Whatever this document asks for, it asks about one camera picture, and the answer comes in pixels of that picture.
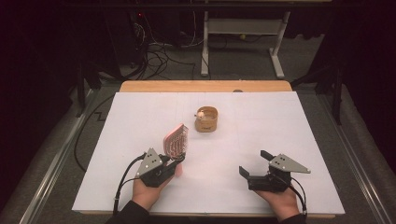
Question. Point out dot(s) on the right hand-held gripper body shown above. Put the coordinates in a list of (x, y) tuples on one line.
[(274, 180)]

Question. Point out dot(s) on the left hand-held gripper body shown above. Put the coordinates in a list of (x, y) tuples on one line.
[(152, 171)]

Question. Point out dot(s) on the person's left hand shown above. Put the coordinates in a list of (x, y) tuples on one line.
[(146, 194)]

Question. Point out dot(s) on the person's right hand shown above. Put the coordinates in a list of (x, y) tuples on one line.
[(285, 202)]

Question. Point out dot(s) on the white board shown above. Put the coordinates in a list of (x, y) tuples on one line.
[(218, 149)]

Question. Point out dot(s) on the wooden cup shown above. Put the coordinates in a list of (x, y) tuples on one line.
[(206, 126)]

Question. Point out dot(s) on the small beige figurine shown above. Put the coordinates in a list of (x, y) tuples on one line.
[(200, 115)]

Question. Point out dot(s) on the wooden table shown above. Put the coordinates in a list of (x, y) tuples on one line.
[(174, 86)]

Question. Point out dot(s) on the black metal stand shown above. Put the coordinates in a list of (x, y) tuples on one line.
[(81, 90), (337, 99)]

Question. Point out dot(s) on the yellow-green ball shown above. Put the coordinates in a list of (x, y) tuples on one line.
[(243, 36)]

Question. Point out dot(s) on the dark computer tower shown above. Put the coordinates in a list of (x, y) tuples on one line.
[(124, 40)]

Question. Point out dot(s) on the aluminium rail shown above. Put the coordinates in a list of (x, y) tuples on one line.
[(53, 165), (358, 165)]

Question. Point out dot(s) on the white metal desk frame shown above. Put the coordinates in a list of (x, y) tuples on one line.
[(246, 26)]

